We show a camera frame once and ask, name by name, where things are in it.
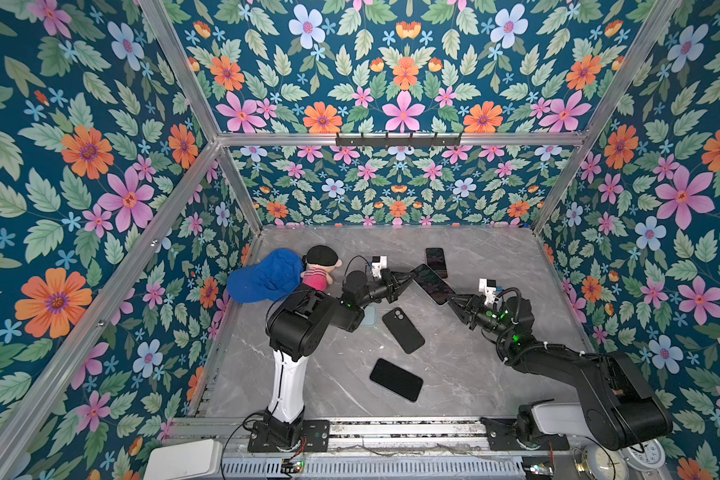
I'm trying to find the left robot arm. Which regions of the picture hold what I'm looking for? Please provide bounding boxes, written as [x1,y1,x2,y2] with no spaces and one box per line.
[256,256,414,451]

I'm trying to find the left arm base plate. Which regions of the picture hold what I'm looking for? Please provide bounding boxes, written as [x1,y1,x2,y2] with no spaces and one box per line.
[247,419,331,453]

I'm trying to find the light blue phone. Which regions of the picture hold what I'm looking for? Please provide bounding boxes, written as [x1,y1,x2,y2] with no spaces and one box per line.
[360,305,377,327]

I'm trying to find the black phone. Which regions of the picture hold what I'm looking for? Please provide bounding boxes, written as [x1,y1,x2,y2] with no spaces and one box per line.
[411,264,455,306]
[425,247,448,279]
[370,358,424,403]

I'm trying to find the doll with black hair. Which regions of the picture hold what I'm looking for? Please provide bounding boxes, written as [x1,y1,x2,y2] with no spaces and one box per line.
[301,245,342,291]

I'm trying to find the brass alarm clock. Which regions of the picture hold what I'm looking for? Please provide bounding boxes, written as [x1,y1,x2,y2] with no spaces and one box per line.
[575,444,629,480]

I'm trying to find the black phone case with camera hole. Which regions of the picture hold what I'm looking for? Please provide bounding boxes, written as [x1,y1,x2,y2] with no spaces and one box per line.
[382,308,425,354]

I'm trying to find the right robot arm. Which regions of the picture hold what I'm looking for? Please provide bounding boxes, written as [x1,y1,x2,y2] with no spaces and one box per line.
[446,287,672,451]

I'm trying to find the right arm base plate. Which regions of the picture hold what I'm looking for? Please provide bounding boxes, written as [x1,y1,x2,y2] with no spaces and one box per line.
[479,417,570,451]

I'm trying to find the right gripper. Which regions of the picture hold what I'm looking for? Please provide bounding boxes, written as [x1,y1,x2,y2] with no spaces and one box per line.
[447,294,514,345]

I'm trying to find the white box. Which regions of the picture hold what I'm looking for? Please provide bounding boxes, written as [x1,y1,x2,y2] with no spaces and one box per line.
[144,439,223,480]

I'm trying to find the metal hook rail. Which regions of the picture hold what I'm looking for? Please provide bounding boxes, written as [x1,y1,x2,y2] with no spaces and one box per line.
[335,132,462,149]

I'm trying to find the white clock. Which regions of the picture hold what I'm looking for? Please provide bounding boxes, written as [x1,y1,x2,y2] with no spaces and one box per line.
[620,439,666,472]

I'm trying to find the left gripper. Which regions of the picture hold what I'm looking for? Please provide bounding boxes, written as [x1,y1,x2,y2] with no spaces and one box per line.
[355,270,413,310]

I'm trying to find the black phone front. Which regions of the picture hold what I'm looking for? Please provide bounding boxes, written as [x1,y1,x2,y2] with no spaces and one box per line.
[370,358,424,403]

